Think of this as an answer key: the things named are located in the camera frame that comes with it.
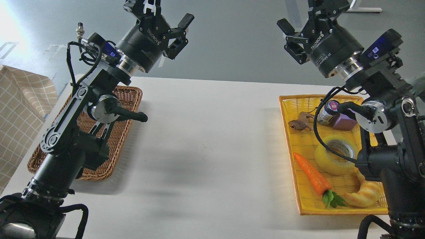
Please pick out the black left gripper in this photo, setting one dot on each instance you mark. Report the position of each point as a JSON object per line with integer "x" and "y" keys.
{"x": 145, "y": 41}

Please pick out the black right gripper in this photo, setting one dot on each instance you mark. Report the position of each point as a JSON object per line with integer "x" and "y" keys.
{"x": 328, "y": 44}

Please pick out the yellow tape roll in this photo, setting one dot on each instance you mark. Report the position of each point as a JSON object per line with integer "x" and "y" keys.
{"x": 331, "y": 163}

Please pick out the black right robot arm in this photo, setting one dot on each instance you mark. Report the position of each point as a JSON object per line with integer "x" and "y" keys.
{"x": 391, "y": 127}

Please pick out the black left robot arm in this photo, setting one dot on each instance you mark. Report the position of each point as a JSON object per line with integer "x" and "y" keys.
{"x": 78, "y": 137}

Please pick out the white stand base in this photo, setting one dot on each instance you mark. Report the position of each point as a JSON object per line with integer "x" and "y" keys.
{"x": 355, "y": 8}

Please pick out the small dark jar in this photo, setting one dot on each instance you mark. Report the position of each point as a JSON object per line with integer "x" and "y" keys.
{"x": 328, "y": 112}

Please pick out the brown toy frog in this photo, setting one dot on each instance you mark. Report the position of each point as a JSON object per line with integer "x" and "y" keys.
{"x": 301, "y": 123}

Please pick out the purple block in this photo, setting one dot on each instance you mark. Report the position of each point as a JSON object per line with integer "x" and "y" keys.
{"x": 343, "y": 122}

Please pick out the yellow plastic basket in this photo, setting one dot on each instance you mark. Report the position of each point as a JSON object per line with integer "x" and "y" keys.
{"x": 305, "y": 142}

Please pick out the beige checkered cloth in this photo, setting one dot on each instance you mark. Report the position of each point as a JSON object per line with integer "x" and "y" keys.
{"x": 25, "y": 99}

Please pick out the orange toy carrot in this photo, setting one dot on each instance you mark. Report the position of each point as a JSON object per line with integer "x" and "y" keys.
{"x": 320, "y": 184}

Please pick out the toy croissant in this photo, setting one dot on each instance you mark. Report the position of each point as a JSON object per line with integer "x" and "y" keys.
{"x": 368, "y": 194}

